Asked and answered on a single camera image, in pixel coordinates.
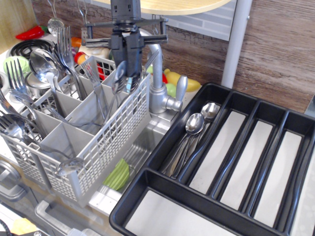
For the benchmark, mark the black cutlery tray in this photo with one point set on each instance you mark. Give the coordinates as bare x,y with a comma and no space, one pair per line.
253,174

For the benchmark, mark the steel sink basin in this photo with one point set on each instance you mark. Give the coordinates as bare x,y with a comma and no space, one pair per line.
105,198

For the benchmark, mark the wooden round shelf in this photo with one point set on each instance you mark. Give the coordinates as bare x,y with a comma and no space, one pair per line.
169,7

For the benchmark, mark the steel fork upright left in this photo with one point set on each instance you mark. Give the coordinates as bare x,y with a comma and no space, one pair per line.
18,89

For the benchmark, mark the steel spoon in tray front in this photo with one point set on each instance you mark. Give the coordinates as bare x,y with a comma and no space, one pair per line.
194,125

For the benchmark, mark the large steel serving spoon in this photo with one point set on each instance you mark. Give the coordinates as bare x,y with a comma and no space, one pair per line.
45,69

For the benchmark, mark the green toy cabbage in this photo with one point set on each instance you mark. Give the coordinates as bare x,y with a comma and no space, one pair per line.
16,60

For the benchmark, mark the steel spoon in tray back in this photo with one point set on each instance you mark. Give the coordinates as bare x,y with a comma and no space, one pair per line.
209,111

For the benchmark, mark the steel spoon in tray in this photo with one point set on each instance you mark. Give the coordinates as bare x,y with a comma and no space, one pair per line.
194,125
209,111

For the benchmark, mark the small steel spoon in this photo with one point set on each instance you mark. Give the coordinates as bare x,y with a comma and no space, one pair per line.
118,85

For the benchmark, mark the hanging steel skimmer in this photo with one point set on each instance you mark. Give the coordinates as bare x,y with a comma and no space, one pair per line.
55,23

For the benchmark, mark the silver kitchen faucet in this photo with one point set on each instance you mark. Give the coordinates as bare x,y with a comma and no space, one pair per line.
160,101

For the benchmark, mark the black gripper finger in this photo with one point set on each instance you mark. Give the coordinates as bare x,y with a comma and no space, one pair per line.
119,48
135,54

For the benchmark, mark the steel forks cluster centre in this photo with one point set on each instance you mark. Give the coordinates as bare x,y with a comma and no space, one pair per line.
64,52

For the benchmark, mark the grey metal pole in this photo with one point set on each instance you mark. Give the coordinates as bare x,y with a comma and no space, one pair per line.
240,20

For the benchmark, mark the red toy chili pepper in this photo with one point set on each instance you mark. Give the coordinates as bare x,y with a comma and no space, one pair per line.
34,33

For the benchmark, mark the steel fork lower left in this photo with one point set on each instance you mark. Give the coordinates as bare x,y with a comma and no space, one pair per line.
15,128

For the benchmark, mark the steel fork in middle slot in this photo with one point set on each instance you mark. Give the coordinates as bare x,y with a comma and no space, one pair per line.
93,76

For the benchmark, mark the grey plastic cutlery basket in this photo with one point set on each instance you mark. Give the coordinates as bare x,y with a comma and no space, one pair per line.
99,146

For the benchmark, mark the black stove burner coil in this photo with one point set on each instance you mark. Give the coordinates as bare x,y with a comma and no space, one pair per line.
25,48

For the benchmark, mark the green toy vegetable in sink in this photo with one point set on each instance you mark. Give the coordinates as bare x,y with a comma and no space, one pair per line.
119,176

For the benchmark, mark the steel spoon at basket front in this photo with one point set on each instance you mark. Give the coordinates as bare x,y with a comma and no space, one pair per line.
68,166

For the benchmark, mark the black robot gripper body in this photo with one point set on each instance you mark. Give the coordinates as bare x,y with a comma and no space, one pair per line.
126,27

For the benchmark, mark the yellow toy banana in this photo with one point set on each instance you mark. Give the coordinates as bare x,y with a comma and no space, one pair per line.
173,77

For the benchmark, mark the steel pot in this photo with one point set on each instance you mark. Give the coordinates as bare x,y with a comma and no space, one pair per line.
36,87

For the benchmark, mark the hanging steel spatula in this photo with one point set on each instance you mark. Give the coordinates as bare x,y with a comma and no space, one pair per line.
83,11

